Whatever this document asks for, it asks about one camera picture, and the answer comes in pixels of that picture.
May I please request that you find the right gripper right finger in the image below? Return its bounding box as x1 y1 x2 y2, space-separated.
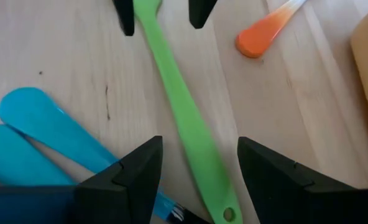
237 136 368 224

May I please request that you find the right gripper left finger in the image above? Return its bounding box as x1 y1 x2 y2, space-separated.
0 135 163 224

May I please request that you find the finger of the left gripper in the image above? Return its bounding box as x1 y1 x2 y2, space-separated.
112 0 136 37
188 0 218 29

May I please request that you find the grey blade red-handled knife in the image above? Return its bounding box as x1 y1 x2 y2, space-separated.
235 0 309 59

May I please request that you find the teal handled black knife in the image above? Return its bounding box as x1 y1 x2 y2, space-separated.
0 124 76 187
0 86 209 224

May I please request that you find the green silicone utensil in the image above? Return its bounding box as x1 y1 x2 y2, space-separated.
132 0 244 224

